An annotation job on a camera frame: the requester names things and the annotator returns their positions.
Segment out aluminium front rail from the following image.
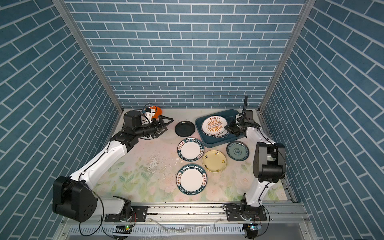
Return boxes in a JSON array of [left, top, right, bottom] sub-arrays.
[[54, 202, 317, 240]]

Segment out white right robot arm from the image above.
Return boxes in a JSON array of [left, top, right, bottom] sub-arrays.
[[225, 118, 287, 207]]

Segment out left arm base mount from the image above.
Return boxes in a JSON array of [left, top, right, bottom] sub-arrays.
[[103, 196, 149, 223]]

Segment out yellow floral plate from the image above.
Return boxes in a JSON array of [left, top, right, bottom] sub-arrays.
[[202, 150, 227, 173]]

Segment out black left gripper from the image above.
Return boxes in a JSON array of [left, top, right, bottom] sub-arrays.
[[133, 115, 173, 140]]

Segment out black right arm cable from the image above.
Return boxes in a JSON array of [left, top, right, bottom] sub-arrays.
[[241, 95, 287, 211]]

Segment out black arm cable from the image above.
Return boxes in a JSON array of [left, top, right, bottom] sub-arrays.
[[78, 188, 106, 238], [241, 95, 287, 211]]

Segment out teal plastic bin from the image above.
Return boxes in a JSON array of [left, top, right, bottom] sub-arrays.
[[195, 110, 245, 148]]

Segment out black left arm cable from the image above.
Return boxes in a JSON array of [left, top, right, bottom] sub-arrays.
[[78, 188, 106, 238]]

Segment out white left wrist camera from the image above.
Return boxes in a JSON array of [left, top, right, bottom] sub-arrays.
[[144, 107, 157, 123]]

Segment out orange sunburst plate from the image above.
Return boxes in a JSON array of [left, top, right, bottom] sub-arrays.
[[202, 116, 228, 137]]

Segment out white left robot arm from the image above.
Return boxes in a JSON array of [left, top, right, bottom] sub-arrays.
[[53, 110, 174, 223]]

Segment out green rim plate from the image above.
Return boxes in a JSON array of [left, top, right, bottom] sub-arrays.
[[213, 130, 230, 139], [177, 138, 205, 162], [176, 164, 208, 196]]

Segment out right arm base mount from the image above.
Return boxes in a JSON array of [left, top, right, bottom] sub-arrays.
[[222, 203, 267, 222]]

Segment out black plate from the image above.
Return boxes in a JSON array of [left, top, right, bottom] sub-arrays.
[[175, 121, 196, 138]]

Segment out green blue floral plate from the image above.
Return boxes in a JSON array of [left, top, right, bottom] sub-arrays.
[[226, 141, 250, 162]]

